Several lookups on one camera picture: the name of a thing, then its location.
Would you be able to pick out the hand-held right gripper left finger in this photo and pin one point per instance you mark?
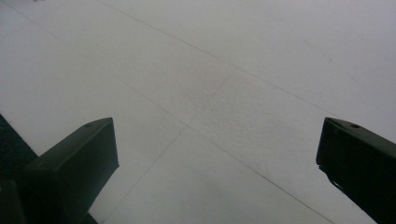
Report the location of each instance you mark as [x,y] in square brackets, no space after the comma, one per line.
[77,161]

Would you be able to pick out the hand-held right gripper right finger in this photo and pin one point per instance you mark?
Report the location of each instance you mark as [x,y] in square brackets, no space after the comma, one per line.
[358,161]

